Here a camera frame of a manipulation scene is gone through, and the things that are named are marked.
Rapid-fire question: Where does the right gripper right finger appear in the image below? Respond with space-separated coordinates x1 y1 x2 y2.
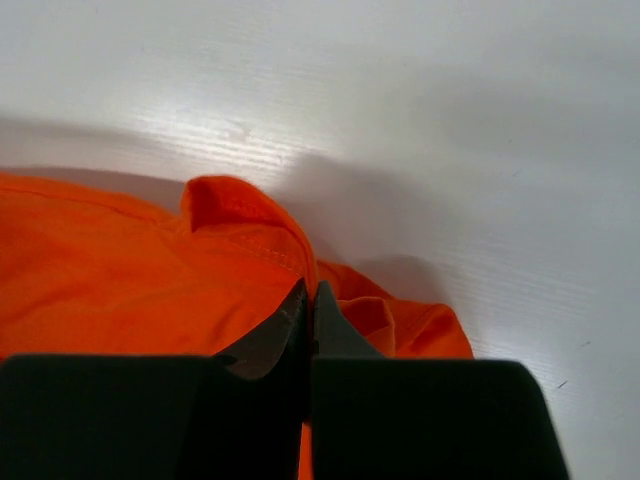
310 283 569 479

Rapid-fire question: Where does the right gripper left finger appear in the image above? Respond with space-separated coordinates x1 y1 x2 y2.
1 283 308 479

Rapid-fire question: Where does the orange t shirt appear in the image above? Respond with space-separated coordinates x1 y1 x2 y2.
1 174 472 479

